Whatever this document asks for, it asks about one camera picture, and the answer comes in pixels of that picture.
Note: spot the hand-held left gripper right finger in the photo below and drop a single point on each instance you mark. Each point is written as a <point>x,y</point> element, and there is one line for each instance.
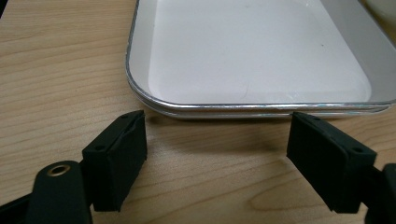
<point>330,161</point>

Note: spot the cream bowl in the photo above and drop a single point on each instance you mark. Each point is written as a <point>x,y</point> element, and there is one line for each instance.
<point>384,6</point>

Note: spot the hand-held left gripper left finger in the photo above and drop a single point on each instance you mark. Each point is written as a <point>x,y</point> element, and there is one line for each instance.
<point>118,161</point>

